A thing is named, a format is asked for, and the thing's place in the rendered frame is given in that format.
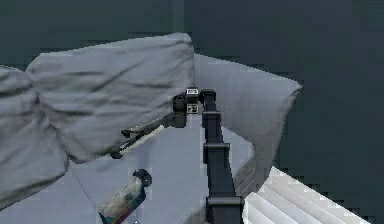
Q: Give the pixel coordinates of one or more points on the white ribbed panel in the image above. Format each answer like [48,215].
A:
[290,203]

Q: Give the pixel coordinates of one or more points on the large grey pillow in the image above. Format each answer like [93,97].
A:
[106,90]

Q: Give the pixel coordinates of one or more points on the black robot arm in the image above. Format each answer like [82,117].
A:
[218,166]

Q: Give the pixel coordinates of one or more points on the pale bottle with black cap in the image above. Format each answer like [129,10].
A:
[125,196]

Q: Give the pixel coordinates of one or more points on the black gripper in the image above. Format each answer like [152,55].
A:
[179,115]

